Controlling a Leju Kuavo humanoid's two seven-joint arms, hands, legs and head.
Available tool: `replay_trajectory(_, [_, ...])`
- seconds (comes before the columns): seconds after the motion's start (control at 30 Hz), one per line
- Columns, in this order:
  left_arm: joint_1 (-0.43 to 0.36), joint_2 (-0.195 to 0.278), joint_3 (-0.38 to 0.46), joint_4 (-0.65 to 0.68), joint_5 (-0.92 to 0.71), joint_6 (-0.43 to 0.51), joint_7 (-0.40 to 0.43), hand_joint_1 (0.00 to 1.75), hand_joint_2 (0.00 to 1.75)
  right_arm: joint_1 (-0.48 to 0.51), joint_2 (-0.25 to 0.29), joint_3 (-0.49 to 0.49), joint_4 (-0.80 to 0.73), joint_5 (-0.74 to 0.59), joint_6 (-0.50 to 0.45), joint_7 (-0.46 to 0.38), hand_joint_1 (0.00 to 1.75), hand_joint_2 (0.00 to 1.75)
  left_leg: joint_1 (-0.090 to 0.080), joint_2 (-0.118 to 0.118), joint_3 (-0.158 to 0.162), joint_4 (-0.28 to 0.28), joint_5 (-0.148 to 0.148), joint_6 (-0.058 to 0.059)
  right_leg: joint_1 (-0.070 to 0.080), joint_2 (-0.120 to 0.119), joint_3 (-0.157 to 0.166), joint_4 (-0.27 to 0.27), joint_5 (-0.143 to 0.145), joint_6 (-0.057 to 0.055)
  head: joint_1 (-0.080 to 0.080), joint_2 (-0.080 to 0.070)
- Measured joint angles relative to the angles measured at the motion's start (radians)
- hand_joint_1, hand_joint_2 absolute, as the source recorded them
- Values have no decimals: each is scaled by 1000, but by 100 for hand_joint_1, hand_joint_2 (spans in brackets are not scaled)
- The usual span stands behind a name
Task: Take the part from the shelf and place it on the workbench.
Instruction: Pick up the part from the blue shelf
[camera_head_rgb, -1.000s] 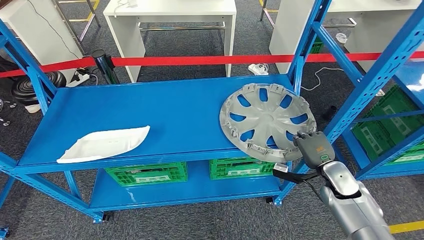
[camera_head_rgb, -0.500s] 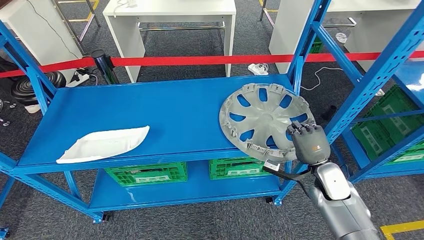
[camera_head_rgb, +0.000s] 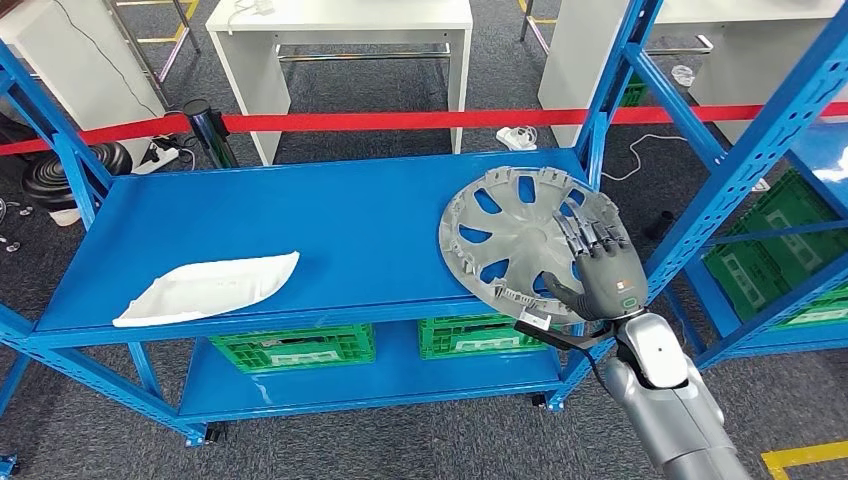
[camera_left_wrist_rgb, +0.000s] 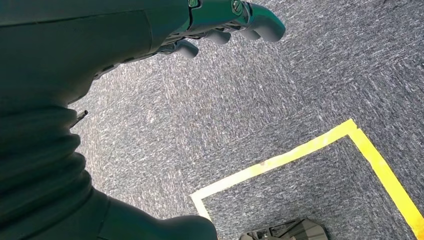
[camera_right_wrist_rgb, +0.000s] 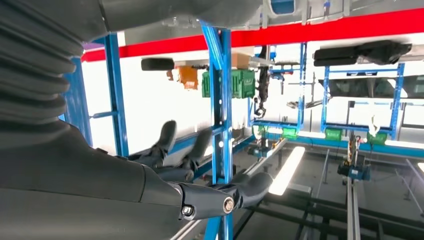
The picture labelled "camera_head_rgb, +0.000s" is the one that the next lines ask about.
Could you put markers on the red barrier tape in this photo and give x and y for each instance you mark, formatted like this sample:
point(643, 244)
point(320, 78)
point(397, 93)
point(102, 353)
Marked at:
point(397, 121)

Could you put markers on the white plastic tray part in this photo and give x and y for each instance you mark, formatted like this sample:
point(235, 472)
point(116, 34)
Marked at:
point(205, 288)

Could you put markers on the chrome office chair base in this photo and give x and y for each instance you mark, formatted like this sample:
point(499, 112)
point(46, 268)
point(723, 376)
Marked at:
point(9, 247)

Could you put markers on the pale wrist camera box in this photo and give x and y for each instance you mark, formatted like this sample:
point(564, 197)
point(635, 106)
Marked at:
point(533, 321)

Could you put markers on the green plastic crate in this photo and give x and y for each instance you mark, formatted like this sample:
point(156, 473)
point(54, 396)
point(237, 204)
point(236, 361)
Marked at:
point(632, 93)
point(291, 348)
point(464, 338)
point(821, 311)
point(775, 199)

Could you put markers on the small black cylinder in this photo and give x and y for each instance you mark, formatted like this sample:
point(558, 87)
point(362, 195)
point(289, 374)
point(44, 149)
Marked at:
point(660, 226)

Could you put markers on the white cabinet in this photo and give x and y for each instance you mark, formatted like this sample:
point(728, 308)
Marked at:
point(60, 79)

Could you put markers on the white power adapter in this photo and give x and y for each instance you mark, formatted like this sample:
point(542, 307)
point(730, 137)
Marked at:
point(513, 139)

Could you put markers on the white table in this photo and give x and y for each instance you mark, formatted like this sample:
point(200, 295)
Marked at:
point(344, 13)
point(570, 66)

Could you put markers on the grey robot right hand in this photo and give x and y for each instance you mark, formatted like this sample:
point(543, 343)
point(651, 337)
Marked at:
point(613, 285)

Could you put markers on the black ribbed round base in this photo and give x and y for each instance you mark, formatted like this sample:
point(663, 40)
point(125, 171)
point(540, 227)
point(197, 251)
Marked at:
point(66, 179)

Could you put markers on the clear plastic wrapper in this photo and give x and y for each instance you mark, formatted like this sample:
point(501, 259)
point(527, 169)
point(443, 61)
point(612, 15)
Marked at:
point(682, 75)

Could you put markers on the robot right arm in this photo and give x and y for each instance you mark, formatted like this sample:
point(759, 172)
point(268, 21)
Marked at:
point(669, 411)

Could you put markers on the black stanchion post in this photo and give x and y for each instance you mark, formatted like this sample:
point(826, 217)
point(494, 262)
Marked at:
point(208, 132)

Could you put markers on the white power strip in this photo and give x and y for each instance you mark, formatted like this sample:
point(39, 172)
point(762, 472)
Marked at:
point(159, 159)

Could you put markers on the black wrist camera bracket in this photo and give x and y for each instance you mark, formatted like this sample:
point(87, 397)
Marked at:
point(563, 341)

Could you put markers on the chrome steel frame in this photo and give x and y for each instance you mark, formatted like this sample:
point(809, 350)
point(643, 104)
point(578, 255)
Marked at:
point(134, 50)

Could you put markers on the grey plastic wheel cover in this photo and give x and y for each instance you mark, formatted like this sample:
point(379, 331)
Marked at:
point(510, 232)

